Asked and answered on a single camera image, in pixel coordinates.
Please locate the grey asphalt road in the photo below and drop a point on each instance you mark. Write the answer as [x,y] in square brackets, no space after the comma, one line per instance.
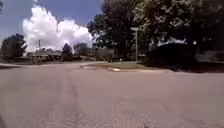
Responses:
[100,100]

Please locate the utility pole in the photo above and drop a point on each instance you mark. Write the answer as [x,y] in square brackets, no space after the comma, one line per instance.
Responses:
[39,45]

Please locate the group of large trees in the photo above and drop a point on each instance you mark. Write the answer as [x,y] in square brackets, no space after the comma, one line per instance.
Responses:
[160,20]

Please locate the dark building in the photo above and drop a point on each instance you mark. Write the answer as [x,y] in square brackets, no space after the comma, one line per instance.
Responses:
[173,54]

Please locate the low house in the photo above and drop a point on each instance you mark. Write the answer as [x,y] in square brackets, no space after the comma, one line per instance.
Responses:
[46,55]

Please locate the sign on pole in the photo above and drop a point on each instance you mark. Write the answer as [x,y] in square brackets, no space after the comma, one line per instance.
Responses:
[136,46]

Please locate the small dark tree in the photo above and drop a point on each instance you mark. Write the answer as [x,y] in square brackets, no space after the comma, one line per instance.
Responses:
[66,50]
[81,49]

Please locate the round dark tree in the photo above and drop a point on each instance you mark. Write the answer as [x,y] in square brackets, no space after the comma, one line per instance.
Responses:
[13,46]

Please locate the grass patch with kerb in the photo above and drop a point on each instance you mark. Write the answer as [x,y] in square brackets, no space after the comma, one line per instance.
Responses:
[126,66]

